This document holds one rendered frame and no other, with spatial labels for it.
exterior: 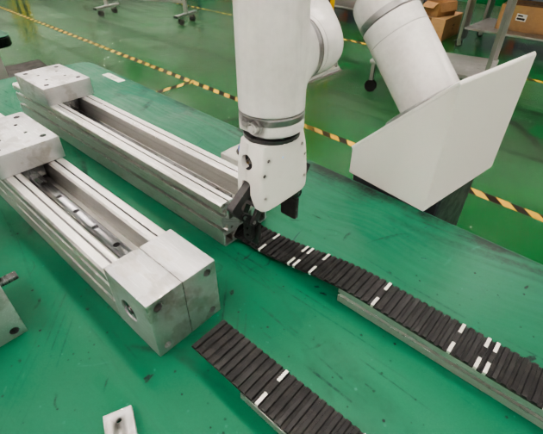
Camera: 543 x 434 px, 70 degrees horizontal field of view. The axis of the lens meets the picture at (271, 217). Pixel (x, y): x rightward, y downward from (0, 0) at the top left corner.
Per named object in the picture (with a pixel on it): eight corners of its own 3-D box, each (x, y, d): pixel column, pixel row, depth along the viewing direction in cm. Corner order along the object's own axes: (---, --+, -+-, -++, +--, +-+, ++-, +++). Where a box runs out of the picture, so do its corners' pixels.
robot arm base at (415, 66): (420, 115, 90) (383, 44, 90) (500, 70, 75) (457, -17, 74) (369, 137, 80) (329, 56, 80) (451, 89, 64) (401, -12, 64)
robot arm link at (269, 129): (271, 127, 44) (271, 151, 46) (318, 105, 49) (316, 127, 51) (221, 108, 49) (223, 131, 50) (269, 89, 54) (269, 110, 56)
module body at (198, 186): (265, 219, 70) (265, 178, 65) (224, 247, 64) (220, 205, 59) (60, 103, 112) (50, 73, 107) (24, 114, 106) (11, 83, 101)
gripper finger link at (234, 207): (228, 195, 49) (235, 226, 53) (269, 165, 53) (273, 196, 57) (222, 192, 50) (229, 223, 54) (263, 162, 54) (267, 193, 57)
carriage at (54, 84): (97, 104, 97) (90, 77, 93) (53, 118, 90) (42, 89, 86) (67, 89, 105) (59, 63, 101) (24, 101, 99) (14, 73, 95)
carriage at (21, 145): (71, 169, 72) (59, 135, 68) (8, 194, 66) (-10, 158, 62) (34, 142, 81) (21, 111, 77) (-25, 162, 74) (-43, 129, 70)
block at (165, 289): (234, 299, 55) (228, 250, 50) (160, 357, 48) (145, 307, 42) (193, 269, 60) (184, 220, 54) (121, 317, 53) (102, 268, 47)
